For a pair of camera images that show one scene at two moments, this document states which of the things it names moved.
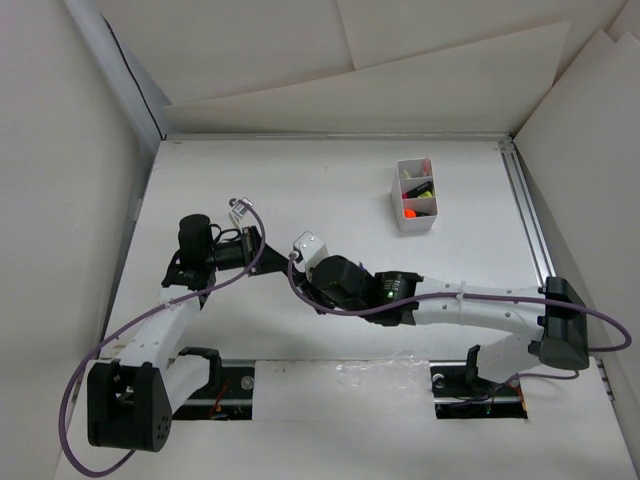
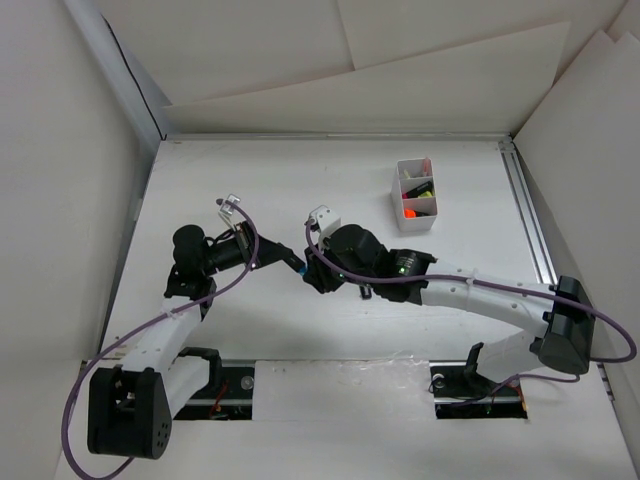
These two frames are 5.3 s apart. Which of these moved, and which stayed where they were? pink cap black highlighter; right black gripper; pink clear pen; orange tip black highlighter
Moved: right black gripper
Stayed: pink clear pen; orange tip black highlighter; pink cap black highlighter
